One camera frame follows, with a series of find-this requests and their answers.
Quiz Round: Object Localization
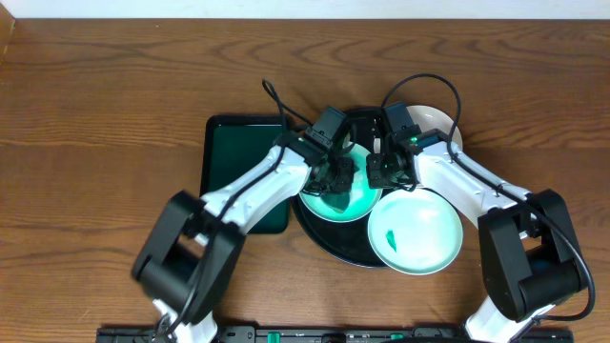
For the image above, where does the green scrubbing sponge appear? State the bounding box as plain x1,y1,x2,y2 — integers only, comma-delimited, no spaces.
321,192,351,213

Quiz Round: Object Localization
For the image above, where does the green plate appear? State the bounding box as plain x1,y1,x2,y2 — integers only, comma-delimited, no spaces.
299,144,382,223
367,189,463,275

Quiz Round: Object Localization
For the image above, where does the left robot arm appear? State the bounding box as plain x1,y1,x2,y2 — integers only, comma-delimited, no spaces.
132,133,355,342

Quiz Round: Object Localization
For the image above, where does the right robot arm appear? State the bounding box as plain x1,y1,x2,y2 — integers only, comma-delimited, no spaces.
366,125,596,342

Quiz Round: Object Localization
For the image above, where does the black rectangular tray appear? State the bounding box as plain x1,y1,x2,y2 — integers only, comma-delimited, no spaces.
199,113,293,235

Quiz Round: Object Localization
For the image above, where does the white plate top right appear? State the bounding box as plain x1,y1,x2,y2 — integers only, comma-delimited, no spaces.
374,104,463,192

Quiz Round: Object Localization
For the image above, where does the green plate bottom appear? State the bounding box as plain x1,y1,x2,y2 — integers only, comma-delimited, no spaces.
367,189,463,275

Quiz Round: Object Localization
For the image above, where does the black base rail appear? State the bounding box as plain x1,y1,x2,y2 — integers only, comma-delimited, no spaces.
95,326,575,343

